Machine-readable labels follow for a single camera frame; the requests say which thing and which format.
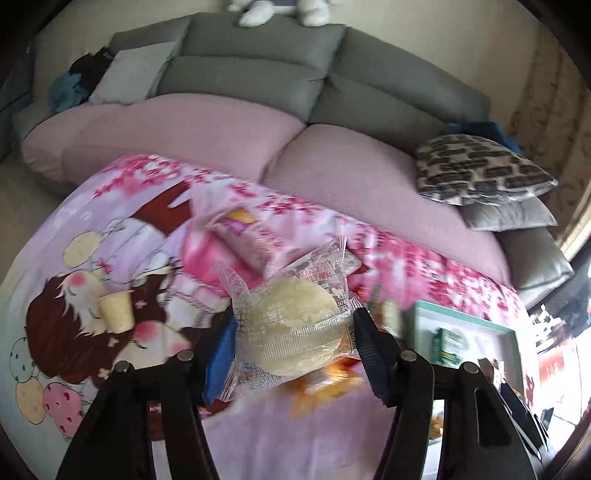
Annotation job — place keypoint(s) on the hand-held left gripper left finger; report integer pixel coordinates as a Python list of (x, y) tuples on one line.
[(220, 360)]

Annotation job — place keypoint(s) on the green biscuit packet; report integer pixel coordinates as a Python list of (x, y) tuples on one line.
[(445, 346)]

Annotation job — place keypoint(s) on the printed cartoon blanket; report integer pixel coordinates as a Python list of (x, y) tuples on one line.
[(415, 263)]

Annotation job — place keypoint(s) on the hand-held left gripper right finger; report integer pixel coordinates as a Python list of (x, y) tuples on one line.
[(371, 350)]

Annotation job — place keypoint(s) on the light grey cushion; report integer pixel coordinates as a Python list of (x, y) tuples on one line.
[(134, 74)]

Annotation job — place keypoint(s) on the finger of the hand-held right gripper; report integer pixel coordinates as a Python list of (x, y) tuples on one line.
[(524, 415)]

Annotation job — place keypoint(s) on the pink snack packet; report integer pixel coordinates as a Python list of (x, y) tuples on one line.
[(249, 240)]

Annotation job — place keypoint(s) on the grey white plush toy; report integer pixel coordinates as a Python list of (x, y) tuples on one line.
[(254, 14)]

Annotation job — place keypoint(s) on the dark blue cloth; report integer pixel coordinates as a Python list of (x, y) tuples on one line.
[(489, 131)]

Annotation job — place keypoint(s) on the grey sofa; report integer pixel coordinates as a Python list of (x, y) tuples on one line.
[(258, 50)]

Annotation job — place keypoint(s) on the black white patterned pillow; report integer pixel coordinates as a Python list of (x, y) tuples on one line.
[(480, 168)]

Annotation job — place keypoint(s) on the plain grey pillow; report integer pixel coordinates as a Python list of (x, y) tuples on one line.
[(508, 216)]

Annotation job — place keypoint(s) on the clear white bun packet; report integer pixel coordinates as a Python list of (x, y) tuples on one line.
[(286, 318)]

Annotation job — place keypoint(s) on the teal blue cloth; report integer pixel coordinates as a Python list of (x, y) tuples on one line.
[(67, 92)]

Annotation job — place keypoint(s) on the teal cardboard box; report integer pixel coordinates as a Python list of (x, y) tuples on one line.
[(480, 337)]

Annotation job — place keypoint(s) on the yellow cake packet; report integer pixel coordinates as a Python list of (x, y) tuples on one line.
[(323, 387)]

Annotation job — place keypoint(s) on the cream pudding cup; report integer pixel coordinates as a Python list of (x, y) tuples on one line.
[(115, 311)]

